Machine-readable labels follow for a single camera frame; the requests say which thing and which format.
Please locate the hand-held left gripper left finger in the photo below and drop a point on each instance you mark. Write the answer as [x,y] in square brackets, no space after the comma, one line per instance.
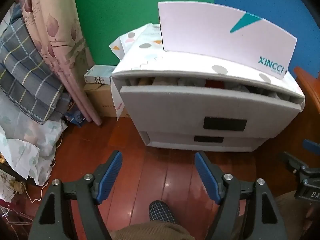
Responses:
[110,177]

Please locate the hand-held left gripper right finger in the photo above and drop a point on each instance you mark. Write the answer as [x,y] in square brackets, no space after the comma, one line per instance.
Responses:
[206,175]

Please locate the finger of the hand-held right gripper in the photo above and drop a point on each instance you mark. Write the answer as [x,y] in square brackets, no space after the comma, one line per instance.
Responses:
[291,160]
[312,146]

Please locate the grey-fronted wooden drawer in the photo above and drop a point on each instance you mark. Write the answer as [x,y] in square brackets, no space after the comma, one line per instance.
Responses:
[162,110]

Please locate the shallow grey-fronted drawer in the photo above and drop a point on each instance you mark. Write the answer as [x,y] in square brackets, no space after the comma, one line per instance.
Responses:
[175,142]

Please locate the person's right leg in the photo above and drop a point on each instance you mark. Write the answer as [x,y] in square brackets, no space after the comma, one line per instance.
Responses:
[295,220]

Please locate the person's leg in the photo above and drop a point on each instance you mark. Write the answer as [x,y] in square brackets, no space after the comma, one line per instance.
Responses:
[155,232]
[295,220]

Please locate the plaid slipper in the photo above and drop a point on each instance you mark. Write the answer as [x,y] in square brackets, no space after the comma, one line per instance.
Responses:
[161,211]

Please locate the orange wooden furniture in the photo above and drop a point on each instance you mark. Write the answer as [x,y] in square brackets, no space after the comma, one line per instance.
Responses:
[310,87]

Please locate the blue plastic bag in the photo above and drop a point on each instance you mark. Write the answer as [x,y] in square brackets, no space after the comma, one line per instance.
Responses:
[75,117]

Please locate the person's left leg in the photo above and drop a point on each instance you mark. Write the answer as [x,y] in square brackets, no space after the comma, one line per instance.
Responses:
[155,232]

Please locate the brown cardboard box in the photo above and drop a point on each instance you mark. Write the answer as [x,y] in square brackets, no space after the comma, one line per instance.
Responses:
[100,100]

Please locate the pale leaf-print sheet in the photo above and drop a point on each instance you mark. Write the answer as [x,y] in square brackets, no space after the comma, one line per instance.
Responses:
[30,140]

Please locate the small light blue box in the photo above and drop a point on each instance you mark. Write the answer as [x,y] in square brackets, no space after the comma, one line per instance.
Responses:
[100,72]

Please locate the dotted white cover sheet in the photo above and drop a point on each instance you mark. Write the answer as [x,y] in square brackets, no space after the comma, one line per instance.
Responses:
[150,52]

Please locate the blue plaid blanket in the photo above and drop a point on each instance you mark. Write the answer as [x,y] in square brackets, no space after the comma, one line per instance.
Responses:
[22,67]

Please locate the white box with teal print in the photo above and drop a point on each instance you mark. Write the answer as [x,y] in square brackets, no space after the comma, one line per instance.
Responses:
[212,30]

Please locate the blue foam mat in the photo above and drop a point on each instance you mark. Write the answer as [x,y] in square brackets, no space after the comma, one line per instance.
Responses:
[275,2]

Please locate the pink floral curtain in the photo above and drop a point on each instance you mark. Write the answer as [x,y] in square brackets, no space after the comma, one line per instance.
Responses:
[50,30]

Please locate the green foam mat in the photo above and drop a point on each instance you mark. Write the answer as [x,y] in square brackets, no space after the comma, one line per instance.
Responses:
[120,10]

